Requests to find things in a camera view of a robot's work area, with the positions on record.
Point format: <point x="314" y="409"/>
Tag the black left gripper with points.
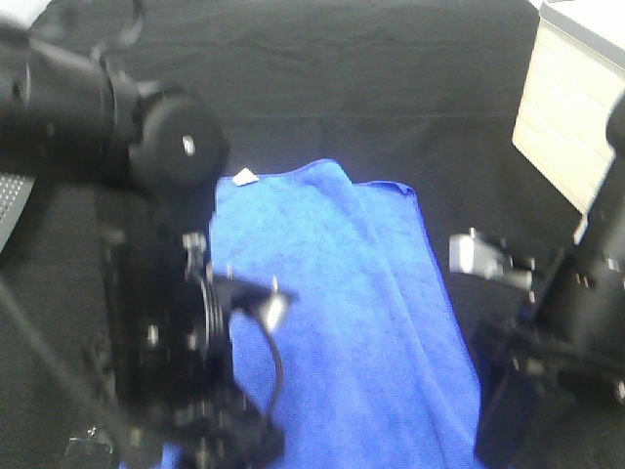
<point x="171" y="380"/>

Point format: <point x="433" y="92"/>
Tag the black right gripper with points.
<point x="569" y="342"/>

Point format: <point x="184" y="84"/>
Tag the blue microfibre towel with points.
<point x="377" y="374"/>

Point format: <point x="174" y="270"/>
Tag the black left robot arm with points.
<point x="153" y="152"/>

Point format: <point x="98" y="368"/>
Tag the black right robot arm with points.
<point x="597" y="247"/>

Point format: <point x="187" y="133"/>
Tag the clear tape strip left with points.
<point x="94" y="448"/>

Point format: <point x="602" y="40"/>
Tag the grey perforated metal basket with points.
<point x="14" y="194"/>

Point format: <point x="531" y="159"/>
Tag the white plastic storage box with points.
<point x="574" y="78"/>

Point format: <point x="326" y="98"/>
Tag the black table cloth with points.
<point x="420" y="92"/>

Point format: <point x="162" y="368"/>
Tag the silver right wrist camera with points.
<point x="472" y="254"/>

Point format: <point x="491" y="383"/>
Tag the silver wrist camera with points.
<point x="270" y="305"/>
<point x="472" y="254"/>

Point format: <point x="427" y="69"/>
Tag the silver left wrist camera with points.
<point x="270" y="305"/>

